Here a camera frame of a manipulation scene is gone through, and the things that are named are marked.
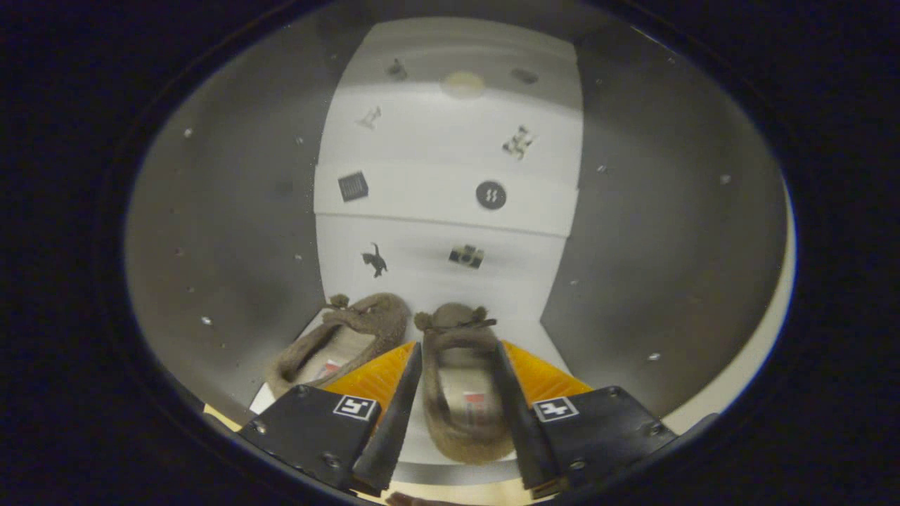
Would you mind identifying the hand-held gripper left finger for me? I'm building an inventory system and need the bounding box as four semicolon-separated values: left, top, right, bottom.
238;342;424;493

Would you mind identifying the grey shoe cabinet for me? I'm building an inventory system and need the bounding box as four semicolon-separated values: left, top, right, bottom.
123;4;792;486

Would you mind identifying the light grey shoe cabinet door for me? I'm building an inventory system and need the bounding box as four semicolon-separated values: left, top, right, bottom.
661;176;799;436

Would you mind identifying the brown fuzzy shoe with bow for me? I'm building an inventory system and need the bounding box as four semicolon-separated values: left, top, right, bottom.
266;292;412;400
413;302;521;466

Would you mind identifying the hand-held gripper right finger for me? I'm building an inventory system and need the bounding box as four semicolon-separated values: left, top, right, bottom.
492;341;679;500

